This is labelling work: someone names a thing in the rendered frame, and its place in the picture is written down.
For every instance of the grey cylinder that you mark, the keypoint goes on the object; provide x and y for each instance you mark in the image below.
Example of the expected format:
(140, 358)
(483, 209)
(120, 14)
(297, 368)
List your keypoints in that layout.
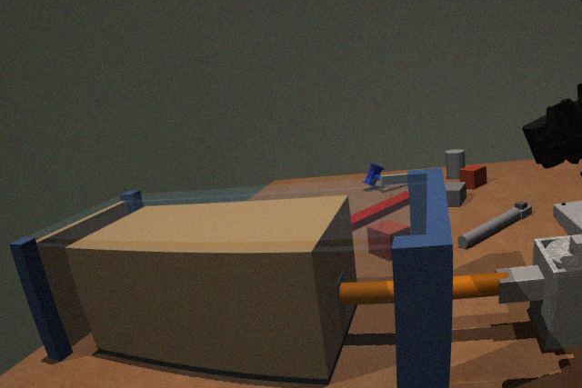
(455, 160)

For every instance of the crank handle with blue knob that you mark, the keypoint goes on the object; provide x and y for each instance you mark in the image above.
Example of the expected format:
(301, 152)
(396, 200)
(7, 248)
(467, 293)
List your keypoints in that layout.
(376, 170)

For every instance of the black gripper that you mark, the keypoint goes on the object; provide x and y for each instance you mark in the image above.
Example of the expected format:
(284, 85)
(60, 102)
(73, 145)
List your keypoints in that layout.
(574, 159)

